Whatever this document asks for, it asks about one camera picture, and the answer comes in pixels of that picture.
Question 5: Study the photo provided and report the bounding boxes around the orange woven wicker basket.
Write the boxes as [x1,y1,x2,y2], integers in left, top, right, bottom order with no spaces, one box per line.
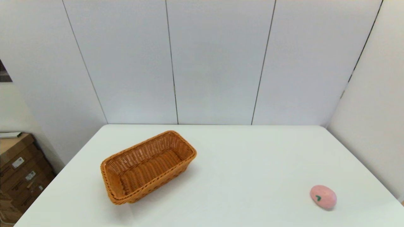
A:
[100,130,197,205]

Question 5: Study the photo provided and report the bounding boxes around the pink peach with green mark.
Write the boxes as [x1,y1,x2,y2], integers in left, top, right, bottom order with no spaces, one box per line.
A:
[310,185,337,210]

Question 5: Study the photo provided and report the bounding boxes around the flat white board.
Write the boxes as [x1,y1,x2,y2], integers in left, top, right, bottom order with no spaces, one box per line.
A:
[0,131,23,139]

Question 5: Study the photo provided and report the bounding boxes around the dark grey wall fixture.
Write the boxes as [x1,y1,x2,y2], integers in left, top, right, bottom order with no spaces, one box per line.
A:
[0,59,13,83]

